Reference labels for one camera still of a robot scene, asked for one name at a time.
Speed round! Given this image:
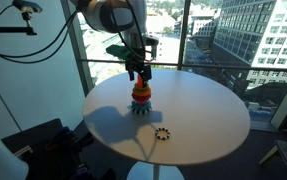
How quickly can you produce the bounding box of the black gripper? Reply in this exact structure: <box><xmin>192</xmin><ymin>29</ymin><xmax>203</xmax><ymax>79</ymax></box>
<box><xmin>124</xmin><ymin>49</ymin><xmax>153</xmax><ymax>82</ymax></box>

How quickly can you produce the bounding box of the green toy ring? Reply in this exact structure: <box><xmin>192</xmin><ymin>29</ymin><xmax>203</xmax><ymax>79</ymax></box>
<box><xmin>133</xmin><ymin>82</ymin><xmax>151</xmax><ymax>91</ymax></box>

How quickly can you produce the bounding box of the black white striped stacker base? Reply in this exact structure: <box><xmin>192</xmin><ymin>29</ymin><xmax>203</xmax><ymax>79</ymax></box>
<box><xmin>131</xmin><ymin>108</ymin><xmax>153</xmax><ymax>116</ymax></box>

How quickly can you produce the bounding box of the window handrail bar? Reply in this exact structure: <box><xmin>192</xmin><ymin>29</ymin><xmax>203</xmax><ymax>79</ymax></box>
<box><xmin>81</xmin><ymin>58</ymin><xmax>287</xmax><ymax>73</ymax></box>

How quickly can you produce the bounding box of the black equipment clutter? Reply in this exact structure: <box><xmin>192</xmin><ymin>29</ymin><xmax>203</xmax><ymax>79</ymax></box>
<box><xmin>1</xmin><ymin>117</ymin><xmax>117</xmax><ymax>180</ymax></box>

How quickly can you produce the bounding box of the orange stacker post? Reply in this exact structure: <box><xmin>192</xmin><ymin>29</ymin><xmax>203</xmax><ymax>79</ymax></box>
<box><xmin>136</xmin><ymin>74</ymin><xmax>145</xmax><ymax>86</ymax></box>

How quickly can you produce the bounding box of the orange toy ring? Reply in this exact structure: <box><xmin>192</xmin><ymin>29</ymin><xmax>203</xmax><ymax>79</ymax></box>
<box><xmin>131</xmin><ymin>87</ymin><xmax>152</xmax><ymax>98</ymax></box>

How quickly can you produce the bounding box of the red toy ring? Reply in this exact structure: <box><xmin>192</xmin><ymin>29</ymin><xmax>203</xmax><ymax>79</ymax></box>
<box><xmin>131</xmin><ymin>93</ymin><xmax>153</xmax><ymax>105</ymax></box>

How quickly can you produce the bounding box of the blue toy ring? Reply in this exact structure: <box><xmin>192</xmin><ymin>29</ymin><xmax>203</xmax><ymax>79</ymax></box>
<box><xmin>130</xmin><ymin>99</ymin><xmax>153</xmax><ymax>113</ymax></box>

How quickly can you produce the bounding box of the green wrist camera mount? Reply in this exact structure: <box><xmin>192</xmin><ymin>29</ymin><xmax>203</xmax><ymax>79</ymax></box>
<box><xmin>105</xmin><ymin>43</ymin><xmax>134</xmax><ymax>62</ymax></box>

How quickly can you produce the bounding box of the small black white ring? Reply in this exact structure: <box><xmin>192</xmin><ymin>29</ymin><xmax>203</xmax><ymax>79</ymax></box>
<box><xmin>154</xmin><ymin>127</ymin><xmax>171</xmax><ymax>141</ymax></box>

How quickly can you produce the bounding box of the camera on stand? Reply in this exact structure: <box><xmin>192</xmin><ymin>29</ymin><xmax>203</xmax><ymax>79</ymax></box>
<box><xmin>11</xmin><ymin>0</ymin><xmax>44</xmax><ymax>14</ymax></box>

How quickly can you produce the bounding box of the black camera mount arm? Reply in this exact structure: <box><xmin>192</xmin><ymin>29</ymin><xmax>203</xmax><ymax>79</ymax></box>
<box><xmin>0</xmin><ymin>12</ymin><xmax>38</xmax><ymax>37</ymax></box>

